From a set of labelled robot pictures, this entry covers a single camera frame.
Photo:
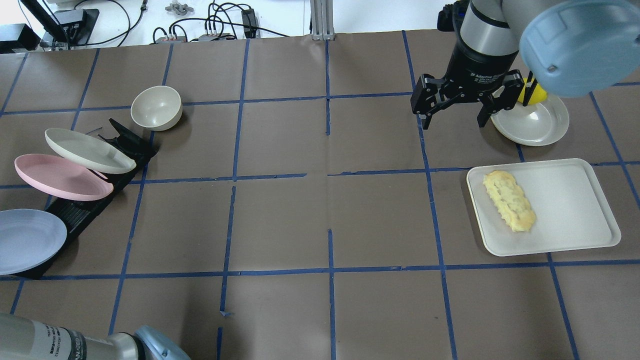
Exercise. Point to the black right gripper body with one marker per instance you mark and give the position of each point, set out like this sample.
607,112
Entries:
474,69

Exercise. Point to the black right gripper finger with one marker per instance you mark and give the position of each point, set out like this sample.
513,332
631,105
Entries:
426,118
486,112

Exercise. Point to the light blue plate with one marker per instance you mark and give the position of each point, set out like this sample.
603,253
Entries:
28,238

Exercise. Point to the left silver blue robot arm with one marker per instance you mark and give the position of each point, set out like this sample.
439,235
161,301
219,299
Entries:
26,339

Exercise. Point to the yellow bread loaf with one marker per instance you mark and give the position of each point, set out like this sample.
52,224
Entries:
510,200

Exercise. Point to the beige plate in rack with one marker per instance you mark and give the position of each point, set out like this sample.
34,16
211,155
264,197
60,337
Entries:
87,151

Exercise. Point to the pink plate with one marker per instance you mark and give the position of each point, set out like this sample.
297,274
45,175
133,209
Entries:
59,177

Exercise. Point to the beige shallow dish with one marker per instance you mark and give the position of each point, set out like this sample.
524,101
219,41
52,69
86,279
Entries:
536,125

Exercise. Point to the yellow lemon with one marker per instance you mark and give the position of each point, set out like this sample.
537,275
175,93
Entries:
532,94

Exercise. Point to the white rectangular tray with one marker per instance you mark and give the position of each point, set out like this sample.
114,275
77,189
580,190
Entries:
571,209

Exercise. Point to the black power adapter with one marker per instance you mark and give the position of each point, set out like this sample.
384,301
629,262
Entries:
249,22

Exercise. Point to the beige bowl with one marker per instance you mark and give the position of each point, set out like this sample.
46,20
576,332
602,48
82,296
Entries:
158,108

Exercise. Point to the metal clamp parts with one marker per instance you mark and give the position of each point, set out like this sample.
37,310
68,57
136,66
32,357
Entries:
178,8

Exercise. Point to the black dish rack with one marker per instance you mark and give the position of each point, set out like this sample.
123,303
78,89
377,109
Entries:
77,215

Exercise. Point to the aluminium frame post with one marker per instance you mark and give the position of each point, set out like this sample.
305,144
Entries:
322,20

